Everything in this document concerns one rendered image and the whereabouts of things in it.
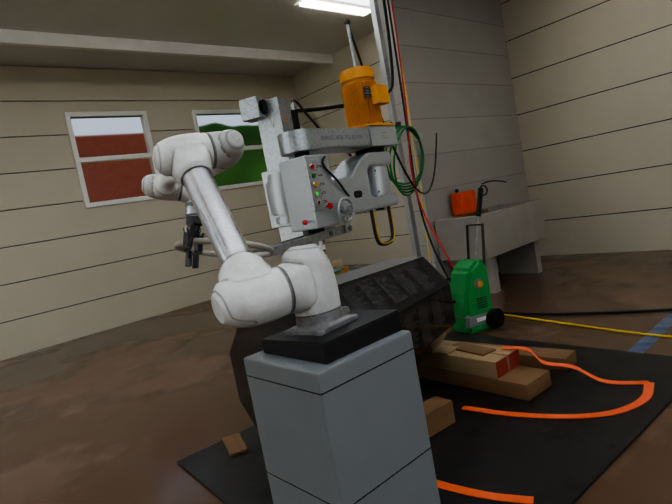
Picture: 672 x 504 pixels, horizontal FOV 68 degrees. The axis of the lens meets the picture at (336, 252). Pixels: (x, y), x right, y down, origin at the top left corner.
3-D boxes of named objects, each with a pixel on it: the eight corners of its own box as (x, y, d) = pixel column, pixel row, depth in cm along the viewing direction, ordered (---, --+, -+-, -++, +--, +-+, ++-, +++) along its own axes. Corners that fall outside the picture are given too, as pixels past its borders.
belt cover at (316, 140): (371, 156, 364) (367, 133, 363) (399, 149, 347) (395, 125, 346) (272, 165, 294) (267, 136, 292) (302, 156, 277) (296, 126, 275)
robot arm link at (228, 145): (231, 138, 196) (197, 142, 189) (245, 119, 180) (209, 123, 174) (241, 170, 195) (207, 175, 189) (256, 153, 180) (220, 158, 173)
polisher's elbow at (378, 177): (361, 199, 340) (355, 170, 338) (368, 197, 358) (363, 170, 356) (388, 194, 334) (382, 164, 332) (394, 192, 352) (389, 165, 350)
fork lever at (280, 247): (332, 233, 323) (330, 226, 322) (355, 230, 310) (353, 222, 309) (249, 259, 273) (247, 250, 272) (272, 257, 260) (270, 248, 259)
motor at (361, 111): (362, 134, 361) (353, 78, 358) (398, 123, 340) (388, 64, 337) (337, 135, 341) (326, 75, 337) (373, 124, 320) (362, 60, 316)
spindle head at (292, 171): (332, 227, 325) (319, 159, 321) (358, 224, 310) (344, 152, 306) (292, 237, 299) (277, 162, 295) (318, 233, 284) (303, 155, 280)
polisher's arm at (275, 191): (261, 218, 358) (255, 183, 355) (282, 214, 390) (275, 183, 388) (360, 200, 333) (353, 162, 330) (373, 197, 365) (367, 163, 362)
